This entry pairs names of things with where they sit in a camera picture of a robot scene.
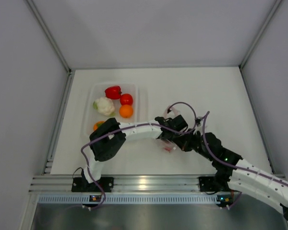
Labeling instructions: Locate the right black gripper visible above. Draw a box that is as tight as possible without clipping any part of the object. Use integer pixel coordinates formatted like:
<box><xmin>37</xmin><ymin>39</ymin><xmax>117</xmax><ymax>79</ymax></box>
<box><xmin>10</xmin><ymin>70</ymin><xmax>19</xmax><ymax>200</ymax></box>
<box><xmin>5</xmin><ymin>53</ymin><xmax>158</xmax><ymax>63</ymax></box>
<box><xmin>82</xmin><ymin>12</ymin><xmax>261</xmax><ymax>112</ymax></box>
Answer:
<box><xmin>173</xmin><ymin>128</ymin><xmax>215</xmax><ymax>161</ymax></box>

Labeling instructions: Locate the clear zip top bag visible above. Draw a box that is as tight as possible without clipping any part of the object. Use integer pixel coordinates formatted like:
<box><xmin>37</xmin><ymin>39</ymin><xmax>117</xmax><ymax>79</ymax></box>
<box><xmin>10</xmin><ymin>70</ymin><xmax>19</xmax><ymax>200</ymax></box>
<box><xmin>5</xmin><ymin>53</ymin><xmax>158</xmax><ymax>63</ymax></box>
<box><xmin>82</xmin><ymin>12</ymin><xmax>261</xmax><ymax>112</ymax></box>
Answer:
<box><xmin>156</xmin><ymin>139</ymin><xmax>177</xmax><ymax>152</ymax></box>

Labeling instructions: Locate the fake orange fruit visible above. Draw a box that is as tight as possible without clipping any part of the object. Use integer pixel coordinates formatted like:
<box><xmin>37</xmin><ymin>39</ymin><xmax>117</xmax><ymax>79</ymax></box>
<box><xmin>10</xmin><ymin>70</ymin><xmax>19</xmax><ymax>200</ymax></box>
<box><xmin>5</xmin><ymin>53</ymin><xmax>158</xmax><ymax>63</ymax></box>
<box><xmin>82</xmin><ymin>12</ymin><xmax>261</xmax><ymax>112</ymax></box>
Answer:
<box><xmin>119</xmin><ymin>104</ymin><xmax>133</xmax><ymax>118</ymax></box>

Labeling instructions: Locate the fake red tomato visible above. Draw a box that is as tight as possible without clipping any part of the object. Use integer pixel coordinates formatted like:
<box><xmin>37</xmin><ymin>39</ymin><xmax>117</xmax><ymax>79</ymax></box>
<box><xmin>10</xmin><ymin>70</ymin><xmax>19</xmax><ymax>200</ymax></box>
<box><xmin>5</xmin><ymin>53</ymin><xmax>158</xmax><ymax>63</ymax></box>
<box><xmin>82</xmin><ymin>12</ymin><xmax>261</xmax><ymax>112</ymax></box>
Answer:
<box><xmin>120</xmin><ymin>93</ymin><xmax>133</xmax><ymax>106</ymax></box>

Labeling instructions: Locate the fake red bell pepper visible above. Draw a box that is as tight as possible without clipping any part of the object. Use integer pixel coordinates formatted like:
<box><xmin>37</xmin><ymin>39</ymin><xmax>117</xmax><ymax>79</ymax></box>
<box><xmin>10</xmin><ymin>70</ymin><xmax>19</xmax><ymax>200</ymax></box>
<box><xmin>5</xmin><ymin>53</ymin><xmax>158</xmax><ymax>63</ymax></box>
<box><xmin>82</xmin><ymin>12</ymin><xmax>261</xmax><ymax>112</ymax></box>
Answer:
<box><xmin>105</xmin><ymin>85</ymin><xmax>122</xmax><ymax>100</ymax></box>

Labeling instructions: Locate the fake white cauliflower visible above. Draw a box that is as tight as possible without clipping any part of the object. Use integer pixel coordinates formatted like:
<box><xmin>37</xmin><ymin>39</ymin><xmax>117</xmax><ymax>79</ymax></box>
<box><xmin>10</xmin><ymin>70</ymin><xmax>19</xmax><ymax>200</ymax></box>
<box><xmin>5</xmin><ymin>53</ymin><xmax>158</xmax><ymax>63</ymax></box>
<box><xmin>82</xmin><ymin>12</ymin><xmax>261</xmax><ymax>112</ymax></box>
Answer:
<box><xmin>93</xmin><ymin>97</ymin><xmax>115</xmax><ymax>116</ymax></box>

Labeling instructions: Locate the fake orange bell pepper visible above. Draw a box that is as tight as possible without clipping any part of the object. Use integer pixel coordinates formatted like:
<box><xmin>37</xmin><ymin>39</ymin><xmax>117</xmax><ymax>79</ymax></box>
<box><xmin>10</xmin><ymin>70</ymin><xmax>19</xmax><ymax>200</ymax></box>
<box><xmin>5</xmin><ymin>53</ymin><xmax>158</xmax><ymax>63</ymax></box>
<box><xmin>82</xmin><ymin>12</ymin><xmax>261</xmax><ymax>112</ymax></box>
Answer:
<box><xmin>93</xmin><ymin>121</ymin><xmax>105</xmax><ymax>131</ymax></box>

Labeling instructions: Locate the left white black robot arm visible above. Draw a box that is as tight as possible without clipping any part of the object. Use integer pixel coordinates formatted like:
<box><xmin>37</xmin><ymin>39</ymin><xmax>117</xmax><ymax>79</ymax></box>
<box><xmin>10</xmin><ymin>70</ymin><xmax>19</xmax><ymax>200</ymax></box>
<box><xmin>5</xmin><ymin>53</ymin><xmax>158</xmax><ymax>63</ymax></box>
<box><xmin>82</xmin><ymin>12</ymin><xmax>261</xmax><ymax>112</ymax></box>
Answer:
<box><xmin>81</xmin><ymin>115</ymin><xmax>188</xmax><ymax>191</ymax></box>

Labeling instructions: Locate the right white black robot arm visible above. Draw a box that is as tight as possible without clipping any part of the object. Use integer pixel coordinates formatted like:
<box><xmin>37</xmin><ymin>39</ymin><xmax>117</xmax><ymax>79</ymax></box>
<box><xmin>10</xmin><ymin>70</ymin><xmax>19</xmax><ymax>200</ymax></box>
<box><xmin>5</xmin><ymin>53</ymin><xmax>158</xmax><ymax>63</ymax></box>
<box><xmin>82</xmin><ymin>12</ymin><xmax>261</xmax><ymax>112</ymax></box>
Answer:
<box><xmin>173</xmin><ymin>132</ymin><xmax>288</xmax><ymax>221</ymax></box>

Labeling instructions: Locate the white plastic basket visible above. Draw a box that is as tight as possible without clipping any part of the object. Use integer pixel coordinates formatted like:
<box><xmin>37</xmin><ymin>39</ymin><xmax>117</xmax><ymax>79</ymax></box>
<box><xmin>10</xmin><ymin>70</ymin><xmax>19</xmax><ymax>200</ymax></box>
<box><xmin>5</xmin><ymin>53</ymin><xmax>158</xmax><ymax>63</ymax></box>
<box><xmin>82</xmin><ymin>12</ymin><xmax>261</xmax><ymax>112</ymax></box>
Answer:
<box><xmin>82</xmin><ymin>82</ymin><xmax>139</xmax><ymax>138</ymax></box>

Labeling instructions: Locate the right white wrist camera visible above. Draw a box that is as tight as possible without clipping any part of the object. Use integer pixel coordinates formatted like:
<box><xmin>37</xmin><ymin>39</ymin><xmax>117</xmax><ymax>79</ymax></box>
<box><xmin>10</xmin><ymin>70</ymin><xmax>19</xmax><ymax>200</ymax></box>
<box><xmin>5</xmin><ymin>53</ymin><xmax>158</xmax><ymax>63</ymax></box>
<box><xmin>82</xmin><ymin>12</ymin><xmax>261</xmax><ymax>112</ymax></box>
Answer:
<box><xmin>195</xmin><ymin>116</ymin><xmax>207</xmax><ymax>132</ymax></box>

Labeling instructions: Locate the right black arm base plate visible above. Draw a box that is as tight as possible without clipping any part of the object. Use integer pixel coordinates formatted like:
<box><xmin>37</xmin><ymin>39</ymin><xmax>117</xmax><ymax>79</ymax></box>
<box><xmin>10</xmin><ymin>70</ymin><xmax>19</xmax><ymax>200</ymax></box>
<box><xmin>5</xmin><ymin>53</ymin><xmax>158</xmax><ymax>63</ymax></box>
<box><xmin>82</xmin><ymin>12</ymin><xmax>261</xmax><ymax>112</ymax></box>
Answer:
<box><xmin>198</xmin><ymin>176</ymin><xmax>220</xmax><ymax>195</ymax></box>

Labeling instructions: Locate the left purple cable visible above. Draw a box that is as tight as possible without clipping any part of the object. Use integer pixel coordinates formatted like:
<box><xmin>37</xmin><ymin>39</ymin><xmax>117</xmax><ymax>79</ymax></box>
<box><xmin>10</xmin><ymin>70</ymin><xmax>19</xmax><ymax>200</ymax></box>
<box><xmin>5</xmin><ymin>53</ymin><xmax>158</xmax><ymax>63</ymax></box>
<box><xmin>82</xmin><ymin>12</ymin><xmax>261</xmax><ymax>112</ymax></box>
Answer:
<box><xmin>80</xmin><ymin>102</ymin><xmax>197</xmax><ymax>208</ymax></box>

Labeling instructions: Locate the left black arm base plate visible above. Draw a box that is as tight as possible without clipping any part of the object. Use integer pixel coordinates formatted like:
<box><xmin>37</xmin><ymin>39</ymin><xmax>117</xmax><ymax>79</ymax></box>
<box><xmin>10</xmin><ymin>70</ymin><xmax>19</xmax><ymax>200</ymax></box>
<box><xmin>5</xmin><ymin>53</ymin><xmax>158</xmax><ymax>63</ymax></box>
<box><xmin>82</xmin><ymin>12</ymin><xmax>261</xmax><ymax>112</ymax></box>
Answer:
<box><xmin>72</xmin><ymin>176</ymin><xmax>115</xmax><ymax>193</ymax></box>

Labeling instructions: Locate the aluminium mounting rail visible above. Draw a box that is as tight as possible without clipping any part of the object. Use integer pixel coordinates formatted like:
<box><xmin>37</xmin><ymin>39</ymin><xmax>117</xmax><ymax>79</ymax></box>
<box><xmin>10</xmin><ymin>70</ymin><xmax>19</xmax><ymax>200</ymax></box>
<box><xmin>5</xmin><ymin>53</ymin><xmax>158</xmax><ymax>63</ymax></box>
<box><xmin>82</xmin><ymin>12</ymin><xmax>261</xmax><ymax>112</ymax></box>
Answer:
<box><xmin>28</xmin><ymin>174</ymin><xmax>286</xmax><ymax>194</ymax></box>

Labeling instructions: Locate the white slotted cable duct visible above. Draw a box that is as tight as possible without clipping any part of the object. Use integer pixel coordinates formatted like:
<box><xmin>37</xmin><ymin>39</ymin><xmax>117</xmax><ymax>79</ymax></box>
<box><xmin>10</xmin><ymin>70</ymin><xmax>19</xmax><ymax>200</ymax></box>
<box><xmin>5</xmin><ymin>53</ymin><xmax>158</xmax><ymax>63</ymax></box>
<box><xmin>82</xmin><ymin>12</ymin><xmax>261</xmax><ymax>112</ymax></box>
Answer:
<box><xmin>38</xmin><ymin>193</ymin><xmax>233</xmax><ymax>204</ymax></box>

